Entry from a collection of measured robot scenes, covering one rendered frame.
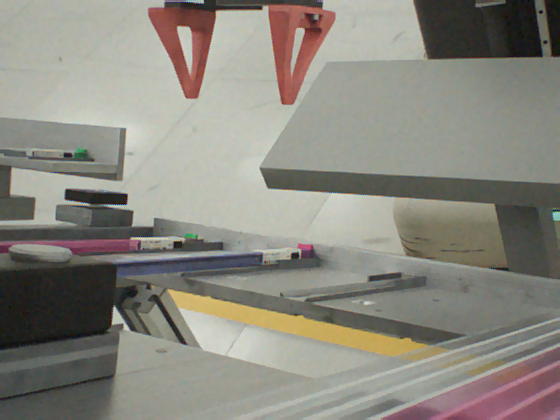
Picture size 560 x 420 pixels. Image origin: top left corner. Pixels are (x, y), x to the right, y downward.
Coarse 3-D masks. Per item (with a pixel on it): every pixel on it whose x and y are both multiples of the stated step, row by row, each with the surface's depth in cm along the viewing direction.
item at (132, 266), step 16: (160, 256) 66; (176, 256) 67; (192, 256) 68; (208, 256) 69; (224, 256) 71; (240, 256) 73; (256, 256) 75; (304, 256) 81; (128, 272) 62; (144, 272) 63; (160, 272) 65
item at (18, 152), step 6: (0, 150) 98; (6, 150) 99; (12, 150) 99; (18, 150) 100; (24, 150) 101; (30, 150) 101; (72, 150) 108; (0, 156) 98; (6, 156) 99; (12, 156) 99; (18, 156) 100; (24, 156) 101; (78, 156) 108; (84, 156) 109
